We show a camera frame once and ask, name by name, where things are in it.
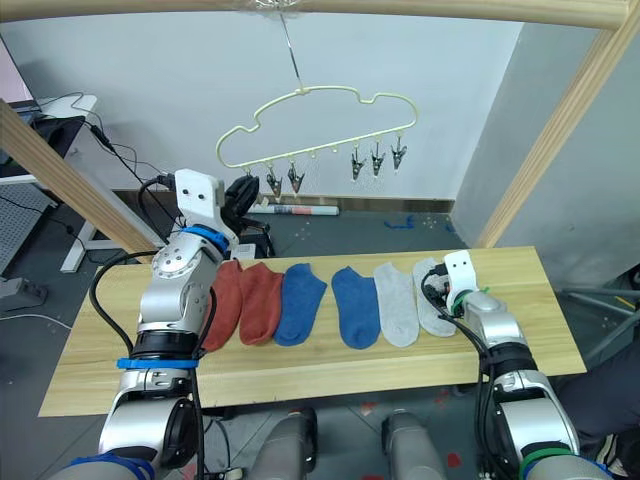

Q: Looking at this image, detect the red sock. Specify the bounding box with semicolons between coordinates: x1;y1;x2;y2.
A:
238;262;285;347
199;259;245;353

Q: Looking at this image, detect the rolled paper tube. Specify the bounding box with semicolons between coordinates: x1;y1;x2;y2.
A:
247;201;341;218

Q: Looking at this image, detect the white desk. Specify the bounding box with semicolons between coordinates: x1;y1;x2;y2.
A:
0;93;120;274

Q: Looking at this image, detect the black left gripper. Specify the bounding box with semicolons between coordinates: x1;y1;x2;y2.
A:
221;177;262;235

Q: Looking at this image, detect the cream cloud-shaped clip hanger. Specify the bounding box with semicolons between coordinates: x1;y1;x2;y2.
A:
215;12;420;171

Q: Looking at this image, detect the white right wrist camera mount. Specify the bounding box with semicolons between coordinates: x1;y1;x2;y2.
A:
443;250;480;315

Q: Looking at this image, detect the grey sock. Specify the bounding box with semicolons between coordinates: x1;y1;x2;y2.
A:
412;256;459;338
372;263;420;349

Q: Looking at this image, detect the dark trouser leg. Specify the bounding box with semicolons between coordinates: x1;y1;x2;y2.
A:
553;344;640;451

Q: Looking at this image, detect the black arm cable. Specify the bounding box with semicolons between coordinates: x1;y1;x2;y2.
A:
420;269;506;474
88;175;207;480

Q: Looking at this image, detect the grey rounded robot leg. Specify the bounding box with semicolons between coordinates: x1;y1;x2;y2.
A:
380;408;449;480
249;406;319;480

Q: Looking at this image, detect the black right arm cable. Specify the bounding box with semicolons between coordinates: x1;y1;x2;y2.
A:
420;269;506;474

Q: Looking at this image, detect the black wall cable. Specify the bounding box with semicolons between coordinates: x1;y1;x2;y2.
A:
52;91;177;192

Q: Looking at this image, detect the wooden frame post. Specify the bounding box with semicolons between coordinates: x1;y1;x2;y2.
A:
472;9;640;250
0;97;165;257

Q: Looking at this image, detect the blue sock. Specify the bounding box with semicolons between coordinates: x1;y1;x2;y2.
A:
272;262;329;348
330;266;383;350

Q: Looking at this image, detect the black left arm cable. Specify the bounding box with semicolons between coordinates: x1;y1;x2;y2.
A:
88;175;207;480

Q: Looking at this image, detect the grey perforated panel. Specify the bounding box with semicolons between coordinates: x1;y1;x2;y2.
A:
0;183;59;275

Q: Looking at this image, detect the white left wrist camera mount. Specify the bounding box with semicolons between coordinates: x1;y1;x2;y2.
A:
173;168;237;246

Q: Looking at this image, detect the black and white shoe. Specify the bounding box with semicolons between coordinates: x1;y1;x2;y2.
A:
593;432;632;477

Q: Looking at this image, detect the grey power strip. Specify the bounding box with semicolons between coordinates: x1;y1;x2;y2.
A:
0;275;50;312

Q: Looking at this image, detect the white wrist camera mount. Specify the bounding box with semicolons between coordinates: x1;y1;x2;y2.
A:
443;250;480;315
173;168;237;246

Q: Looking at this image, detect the black stand with white label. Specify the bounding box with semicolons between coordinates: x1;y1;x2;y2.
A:
234;219;276;261

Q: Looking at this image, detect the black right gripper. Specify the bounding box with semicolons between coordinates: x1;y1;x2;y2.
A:
423;263;454;312

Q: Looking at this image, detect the black tripod stand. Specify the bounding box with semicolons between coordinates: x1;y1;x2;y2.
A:
558;264;640;362

